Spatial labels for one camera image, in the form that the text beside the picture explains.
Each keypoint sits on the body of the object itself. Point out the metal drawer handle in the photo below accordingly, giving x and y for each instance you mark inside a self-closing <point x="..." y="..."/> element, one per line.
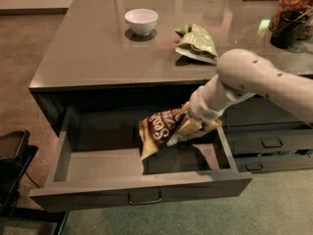
<point x="144" y="197"/>

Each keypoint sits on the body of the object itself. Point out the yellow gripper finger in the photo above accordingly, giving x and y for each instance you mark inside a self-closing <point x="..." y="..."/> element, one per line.
<point x="212" y="125"/>
<point x="189" y="125"/>

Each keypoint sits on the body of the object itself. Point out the grey counter cabinet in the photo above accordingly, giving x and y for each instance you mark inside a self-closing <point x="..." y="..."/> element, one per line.
<point x="96" y="62"/>

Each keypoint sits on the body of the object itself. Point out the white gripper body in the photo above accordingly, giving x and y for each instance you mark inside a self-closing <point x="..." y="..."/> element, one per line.
<point x="200" y="108"/>

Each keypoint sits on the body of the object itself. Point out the black cup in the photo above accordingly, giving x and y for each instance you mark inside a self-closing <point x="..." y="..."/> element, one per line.
<point x="288" y="28"/>

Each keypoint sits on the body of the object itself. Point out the green chip bag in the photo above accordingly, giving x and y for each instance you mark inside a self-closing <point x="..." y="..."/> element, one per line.
<point x="196" y="43"/>

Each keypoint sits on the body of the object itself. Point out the brown chip bag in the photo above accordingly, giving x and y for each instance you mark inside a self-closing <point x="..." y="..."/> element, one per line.
<point x="160" y="130"/>

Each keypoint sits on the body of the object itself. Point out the right middle drawer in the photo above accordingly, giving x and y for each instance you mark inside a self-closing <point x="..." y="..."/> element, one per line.
<point x="270" y="141"/>

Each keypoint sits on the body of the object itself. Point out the glass jar of snacks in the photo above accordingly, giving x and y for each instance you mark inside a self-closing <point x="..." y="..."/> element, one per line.
<point x="301" y="6"/>

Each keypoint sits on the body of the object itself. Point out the right lower drawer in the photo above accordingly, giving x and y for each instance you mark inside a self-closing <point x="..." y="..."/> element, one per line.
<point x="274" y="163"/>

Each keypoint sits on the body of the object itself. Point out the right top drawer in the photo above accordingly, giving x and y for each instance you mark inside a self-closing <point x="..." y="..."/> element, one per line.
<point x="256" y="110"/>

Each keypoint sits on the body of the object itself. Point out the white bowl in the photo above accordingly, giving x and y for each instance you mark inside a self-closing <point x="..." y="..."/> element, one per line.
<point x="141" y="21"/>

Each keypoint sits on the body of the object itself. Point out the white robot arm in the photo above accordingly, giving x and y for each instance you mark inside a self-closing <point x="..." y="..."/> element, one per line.
<point x="240" y="75"/>

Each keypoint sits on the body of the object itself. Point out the open grey top drawer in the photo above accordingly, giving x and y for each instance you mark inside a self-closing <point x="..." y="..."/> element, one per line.
<point x="97" y="163"/>

